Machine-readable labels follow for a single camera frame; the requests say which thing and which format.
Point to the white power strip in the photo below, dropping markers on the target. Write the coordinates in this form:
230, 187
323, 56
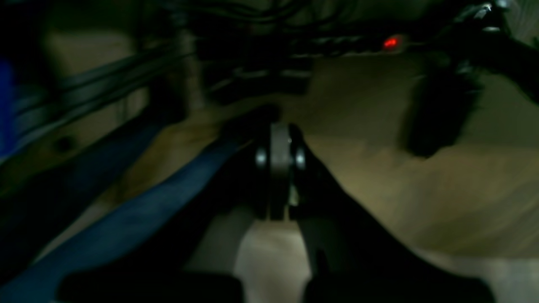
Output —
349, 46

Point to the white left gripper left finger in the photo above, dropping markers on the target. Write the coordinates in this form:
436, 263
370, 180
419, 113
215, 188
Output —
255, 179

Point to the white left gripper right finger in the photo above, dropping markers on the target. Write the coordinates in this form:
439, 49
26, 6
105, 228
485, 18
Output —
294, 169

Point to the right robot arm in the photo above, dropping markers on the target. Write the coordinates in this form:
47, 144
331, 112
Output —
468, 37

